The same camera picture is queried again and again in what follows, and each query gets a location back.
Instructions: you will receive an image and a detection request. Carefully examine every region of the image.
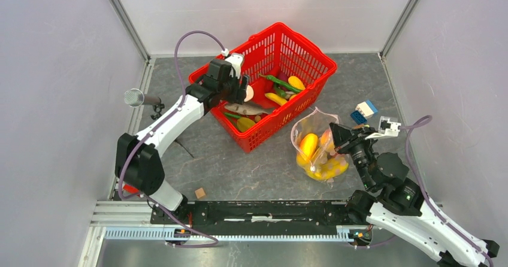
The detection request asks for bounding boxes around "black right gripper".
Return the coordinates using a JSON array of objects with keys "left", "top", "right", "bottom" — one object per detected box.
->
[{"left": 327, "top": 122, "right": 377, "bottom": 189}]

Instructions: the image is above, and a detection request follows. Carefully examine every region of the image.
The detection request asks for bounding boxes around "yellow toy starfruit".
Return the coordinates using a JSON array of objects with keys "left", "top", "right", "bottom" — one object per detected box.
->
[{"left": 236, "top": 117, "right": 256, "bottom": 132}]

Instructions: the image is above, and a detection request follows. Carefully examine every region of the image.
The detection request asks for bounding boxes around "clear zip top bag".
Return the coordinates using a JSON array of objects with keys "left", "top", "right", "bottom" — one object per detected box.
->
[{"left": 291, "top": 108, "right": 347, "bottom": 181}]

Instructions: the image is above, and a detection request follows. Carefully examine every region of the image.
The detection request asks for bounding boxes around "orange yellow toy mango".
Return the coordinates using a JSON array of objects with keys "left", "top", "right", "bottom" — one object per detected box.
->
[{"left": 299, "top": 133, "right": 319, "bottom": 162}]

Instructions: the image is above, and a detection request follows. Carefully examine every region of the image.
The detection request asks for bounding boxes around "yellow toy banana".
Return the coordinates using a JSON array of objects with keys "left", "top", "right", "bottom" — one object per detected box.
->
[{"left": 296, "top": 154, "right": 349, "bottom": 181}]

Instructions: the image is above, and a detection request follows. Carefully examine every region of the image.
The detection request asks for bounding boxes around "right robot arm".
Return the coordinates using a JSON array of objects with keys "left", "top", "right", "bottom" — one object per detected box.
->
[{"left": 329, "top": 116, "right": 500, "bottom": 266}]

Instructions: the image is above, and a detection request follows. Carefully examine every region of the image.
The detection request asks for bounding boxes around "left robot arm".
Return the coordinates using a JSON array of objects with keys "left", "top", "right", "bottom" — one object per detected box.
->
[{"left": 115, "top": 53, "right": 249, "bottom": 224}]

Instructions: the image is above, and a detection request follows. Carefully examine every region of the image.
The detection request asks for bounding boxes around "white round toy slice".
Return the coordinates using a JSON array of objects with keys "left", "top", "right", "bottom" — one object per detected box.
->
[{"left": 244, "top": 85, "right": 255, "bottom": 102}]

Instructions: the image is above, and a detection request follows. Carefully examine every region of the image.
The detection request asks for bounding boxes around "long green toy chili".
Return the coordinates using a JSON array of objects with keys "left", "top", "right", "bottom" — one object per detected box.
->
[{"left": 223, "top": 113, "right": 242, "bottom": 119}]

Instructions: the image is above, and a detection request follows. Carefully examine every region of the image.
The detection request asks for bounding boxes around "grey toy fish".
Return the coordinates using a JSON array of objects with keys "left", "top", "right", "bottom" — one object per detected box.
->
[{"left": 224, "top": 102, "right": 274, "bottom": 116}]

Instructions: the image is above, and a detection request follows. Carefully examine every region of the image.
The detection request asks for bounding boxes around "dark blue toy block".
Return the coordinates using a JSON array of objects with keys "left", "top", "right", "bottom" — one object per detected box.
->
[{"left": 350, "top": 110, "right": 367, "bottom": 125}]

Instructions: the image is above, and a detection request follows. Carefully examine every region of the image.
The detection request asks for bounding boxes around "white blue toy block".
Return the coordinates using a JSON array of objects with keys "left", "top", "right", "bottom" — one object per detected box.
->
[{"left": 355, "top": 100, "right": 378, "bottom": 119}]

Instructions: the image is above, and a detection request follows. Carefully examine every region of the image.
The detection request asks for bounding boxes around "yellow toy chili pepper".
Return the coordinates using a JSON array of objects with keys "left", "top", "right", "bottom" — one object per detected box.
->
[{"left": 264, "top": 93, "right": 288, "bottom": 106}]

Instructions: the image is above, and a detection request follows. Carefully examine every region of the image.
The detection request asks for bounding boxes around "red plastic basket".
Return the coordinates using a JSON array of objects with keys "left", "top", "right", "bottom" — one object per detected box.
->
[{"left": 210, "top": 22, "right": 337, "bottom": 153}]

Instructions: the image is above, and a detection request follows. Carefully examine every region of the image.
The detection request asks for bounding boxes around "yellow toy lemon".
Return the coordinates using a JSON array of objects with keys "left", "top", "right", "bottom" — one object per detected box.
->
[{"left": 288, "top": 76, "right": 306, "bottom": 90}]

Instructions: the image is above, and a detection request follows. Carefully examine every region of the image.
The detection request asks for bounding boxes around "silver mesh microphone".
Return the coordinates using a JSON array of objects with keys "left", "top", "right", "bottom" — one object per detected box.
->
[{"left": 123, "top": 89, "right": 162, "bottom": 107}]

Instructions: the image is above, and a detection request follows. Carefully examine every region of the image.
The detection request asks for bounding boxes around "small wooden cube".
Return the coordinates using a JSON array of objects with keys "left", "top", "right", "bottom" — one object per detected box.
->
[{"left": 195, "top": 188, "right": 207, "bottom": 200}]

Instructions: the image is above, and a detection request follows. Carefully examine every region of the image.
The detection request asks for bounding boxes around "red blue toy block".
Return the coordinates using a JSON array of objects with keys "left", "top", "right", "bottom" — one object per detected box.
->
[{"left": 122, "top": 184, "right": 139, "bottom": 194}]

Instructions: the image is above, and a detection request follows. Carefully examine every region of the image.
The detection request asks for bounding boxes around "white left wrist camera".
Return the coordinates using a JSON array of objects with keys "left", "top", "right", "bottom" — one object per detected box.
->
[{"left": 221, "top": 48, "right": 244, "bottom": 79}]

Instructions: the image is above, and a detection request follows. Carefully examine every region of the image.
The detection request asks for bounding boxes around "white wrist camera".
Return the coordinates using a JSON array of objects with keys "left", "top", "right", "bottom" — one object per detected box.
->
[
  {"left": 221, "top": 48, "right": 244, "bottom": 79},
  {"left": 365, "top": 116, "right": 401, "bottom": 139}
]

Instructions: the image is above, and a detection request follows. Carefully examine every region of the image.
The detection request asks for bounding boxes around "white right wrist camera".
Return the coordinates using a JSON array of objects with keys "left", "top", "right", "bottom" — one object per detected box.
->
[{"left": 365, "top": 116, "right": 401, "bottom": 139}]

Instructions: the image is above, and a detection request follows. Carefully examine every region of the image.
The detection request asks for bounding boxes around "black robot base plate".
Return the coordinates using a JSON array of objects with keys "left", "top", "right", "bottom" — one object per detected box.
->
[{"left": 174, "top": 200, "right": 373, "bottom": 236}]

